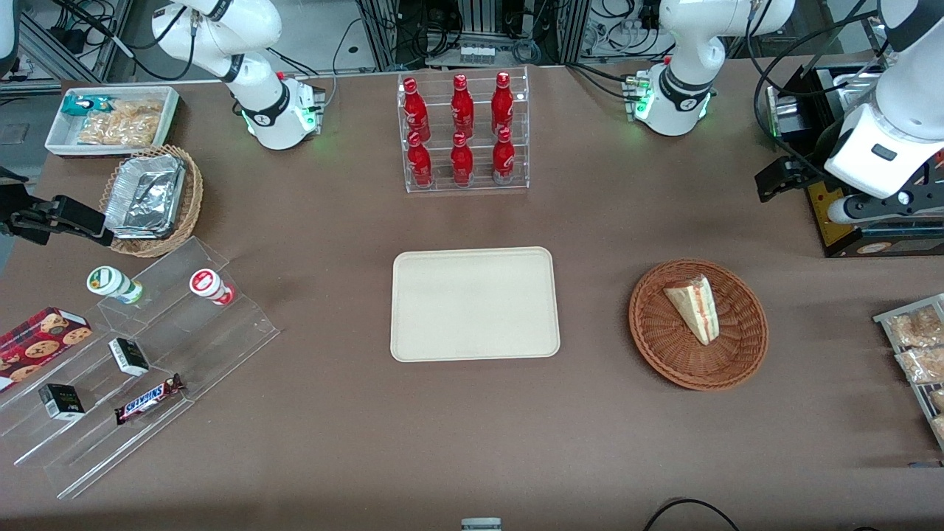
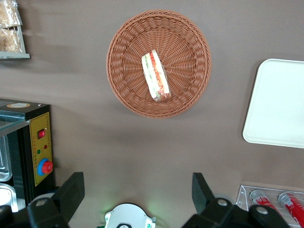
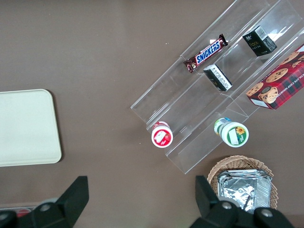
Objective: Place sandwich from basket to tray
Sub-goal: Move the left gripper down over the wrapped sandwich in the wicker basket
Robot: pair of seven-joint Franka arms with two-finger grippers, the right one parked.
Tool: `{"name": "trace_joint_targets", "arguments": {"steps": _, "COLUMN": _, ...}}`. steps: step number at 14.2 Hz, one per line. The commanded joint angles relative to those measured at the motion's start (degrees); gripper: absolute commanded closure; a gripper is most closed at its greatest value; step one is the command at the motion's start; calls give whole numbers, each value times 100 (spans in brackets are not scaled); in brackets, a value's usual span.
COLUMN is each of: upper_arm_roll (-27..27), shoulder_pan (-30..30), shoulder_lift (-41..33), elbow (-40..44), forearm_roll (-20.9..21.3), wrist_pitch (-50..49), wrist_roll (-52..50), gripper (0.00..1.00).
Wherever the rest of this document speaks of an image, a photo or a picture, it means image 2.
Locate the large brown wicker basket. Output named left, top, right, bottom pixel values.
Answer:
left=105, top=9, right=212, bottom=119

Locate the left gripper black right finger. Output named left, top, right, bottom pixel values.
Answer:
left=181, top=172, right=292, bottom=228

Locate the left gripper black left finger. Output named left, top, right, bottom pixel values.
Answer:
left=27, top=172, right=86, bottom=228

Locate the red cola bottle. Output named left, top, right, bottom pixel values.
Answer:
left=277, top=191, right=304, bottom=228
left=248, top=189, right=283, bottom=217

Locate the clear acrylic bottle rack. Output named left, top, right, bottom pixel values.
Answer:
left=236, top=184, right=304, bottom=228

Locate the steel food pan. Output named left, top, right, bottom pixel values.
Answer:
left=0, top=182, right=19, bottom=213
left=0, top=135, right=13, bottom=182

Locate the clear bag of snacks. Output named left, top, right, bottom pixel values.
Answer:
left=0, top=0, right=23, bottom=28
left=0, top=28, right=23, bottom=53

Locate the sandwich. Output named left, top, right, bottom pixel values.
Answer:
left=141, top=49, right=171, bottom=103

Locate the tray with packaged snacks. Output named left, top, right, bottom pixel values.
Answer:
left=0, top=23, right=31, bottom=60

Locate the cream plastic tray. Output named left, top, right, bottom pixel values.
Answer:
left=242, top=58, right=304, bottom=149

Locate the red and blue knob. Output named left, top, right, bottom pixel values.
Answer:
left=37, top=158, right=54, bottom=176

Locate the black food warmer appliance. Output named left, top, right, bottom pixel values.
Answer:
left=0, top=98, right=57, bottom=213

